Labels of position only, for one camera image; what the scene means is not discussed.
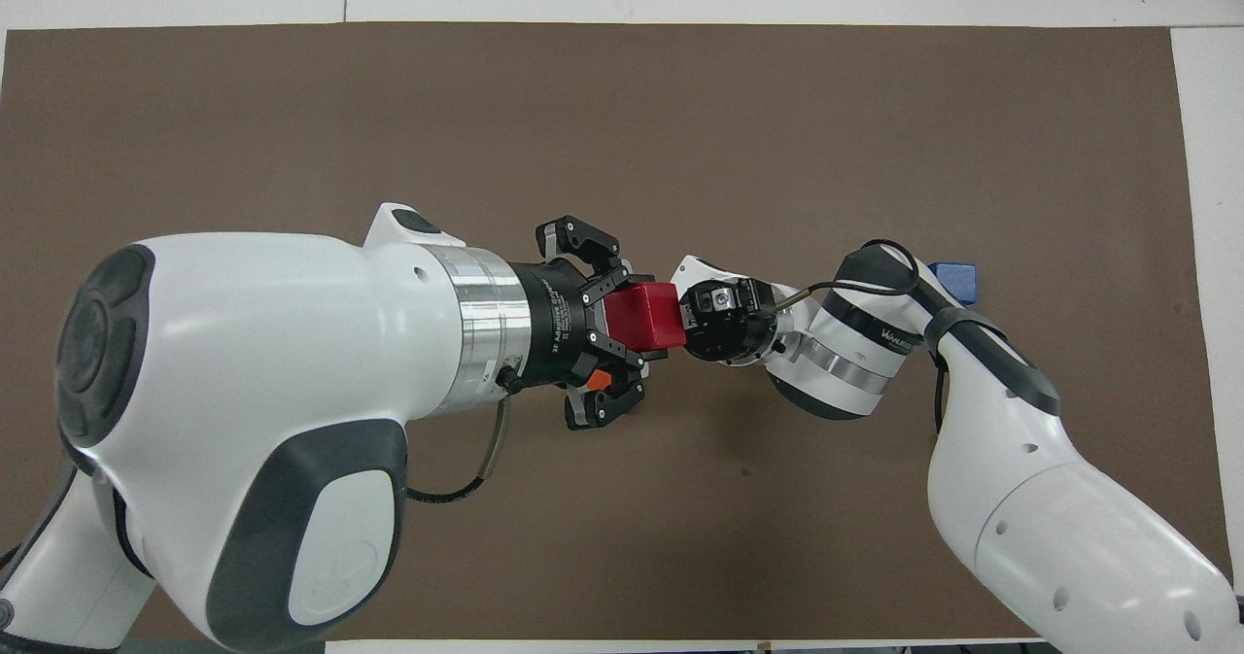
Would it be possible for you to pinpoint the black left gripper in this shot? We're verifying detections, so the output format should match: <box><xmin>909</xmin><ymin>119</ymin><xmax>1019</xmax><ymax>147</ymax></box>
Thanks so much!
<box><xmin>505</xmin><ymin>214</ymin><xmax>649</xmax><ymax>432</ymax></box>

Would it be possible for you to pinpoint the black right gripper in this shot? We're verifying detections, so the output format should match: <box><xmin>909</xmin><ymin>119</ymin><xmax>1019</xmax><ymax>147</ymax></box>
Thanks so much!
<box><xmin>678</xmin><ymin>280</ymin><xmax>782</xmax><ymax>364</ymax></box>

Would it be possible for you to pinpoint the red block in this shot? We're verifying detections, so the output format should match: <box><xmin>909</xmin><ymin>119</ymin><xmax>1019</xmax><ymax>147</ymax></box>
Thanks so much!
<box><xmin>603</xmin><ymin>280</ymin><xmax>688</xmax><ymax>355</ymax></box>

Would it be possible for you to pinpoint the blue block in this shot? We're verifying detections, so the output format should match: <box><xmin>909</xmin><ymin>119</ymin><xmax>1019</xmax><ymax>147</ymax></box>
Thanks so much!
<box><xmin>928</xmin><ymin>261</ymin><xmax>978</xmax><ymax>307</ymax></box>

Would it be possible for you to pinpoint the brown table mat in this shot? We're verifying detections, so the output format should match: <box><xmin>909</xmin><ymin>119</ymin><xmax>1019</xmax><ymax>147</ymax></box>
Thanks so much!
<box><xmin>0</xmin><ymin>22</ymin><xmax>1240</xmax><ymax>642</ymax></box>

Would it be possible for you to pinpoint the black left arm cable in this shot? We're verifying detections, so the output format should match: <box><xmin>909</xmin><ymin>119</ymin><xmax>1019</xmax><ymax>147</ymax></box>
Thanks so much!
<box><xmin>407</xmin><ymin>396</ymin><xmax>513</xmax><ymax>506</ymax></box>

